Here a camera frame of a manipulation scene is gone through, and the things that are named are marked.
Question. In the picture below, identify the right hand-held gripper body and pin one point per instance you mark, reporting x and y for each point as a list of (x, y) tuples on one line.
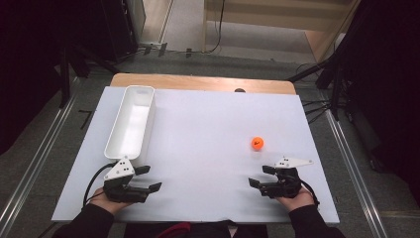
[(284, 183)]

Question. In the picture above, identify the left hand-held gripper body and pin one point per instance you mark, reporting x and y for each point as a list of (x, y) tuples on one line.
[(119, 170)]

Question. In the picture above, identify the orange ball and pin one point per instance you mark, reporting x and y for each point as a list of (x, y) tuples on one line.
[(257, 143)]

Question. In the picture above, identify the white long plastic bin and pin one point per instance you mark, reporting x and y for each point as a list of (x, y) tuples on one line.
[(132, 122)]

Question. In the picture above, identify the person's right hand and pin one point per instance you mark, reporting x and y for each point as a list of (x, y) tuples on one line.
[(297, 200)]

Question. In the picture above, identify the person's left hand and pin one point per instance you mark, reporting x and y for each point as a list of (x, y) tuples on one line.
[(105, 201)]

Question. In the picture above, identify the person's red garment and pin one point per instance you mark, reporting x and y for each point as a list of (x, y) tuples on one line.
[(175, 230)]

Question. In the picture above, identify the white board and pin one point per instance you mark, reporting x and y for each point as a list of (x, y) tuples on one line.
[(204, 139)]

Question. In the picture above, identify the dark round table grommet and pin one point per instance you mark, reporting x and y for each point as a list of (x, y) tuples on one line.
[(240, 90)]

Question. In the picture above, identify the wooden table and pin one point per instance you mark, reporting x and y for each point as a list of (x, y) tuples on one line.
[(198, 82)]

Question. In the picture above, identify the black stand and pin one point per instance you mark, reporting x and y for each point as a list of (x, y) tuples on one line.
[(335, 89), (64, 76)]

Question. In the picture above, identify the black curtain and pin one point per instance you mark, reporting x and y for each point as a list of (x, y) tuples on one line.
[(26, 66), (389, 82)]

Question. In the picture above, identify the black cabinet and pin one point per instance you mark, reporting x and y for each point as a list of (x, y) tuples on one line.
[(117, 29)]

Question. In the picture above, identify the light wooden furniture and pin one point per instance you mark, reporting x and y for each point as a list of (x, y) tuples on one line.
[(270, 20)]

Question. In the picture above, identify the metal floor rail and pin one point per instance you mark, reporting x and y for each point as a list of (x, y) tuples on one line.
[(353, 172), (39, 145)]

